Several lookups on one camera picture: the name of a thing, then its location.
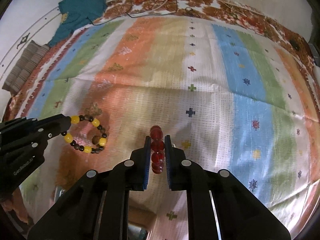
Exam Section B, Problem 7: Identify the yellow brown bead bracelet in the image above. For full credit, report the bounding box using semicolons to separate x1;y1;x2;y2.
61;114;108;155

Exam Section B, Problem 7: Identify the red bead bracelet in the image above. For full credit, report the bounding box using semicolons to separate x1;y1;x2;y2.
149;125;166;175

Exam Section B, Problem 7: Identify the striped grey pillow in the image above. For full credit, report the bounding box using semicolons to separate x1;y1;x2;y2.
2;40;50;96

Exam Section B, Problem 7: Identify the striped colourful mat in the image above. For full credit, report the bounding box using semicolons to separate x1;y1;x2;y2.
18;13;320;240

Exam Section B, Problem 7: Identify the teal sweater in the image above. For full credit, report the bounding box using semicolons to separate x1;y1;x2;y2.
48;0;107;47

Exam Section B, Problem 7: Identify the brown floral bedsheet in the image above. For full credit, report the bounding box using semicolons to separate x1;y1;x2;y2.
1;0;320;240

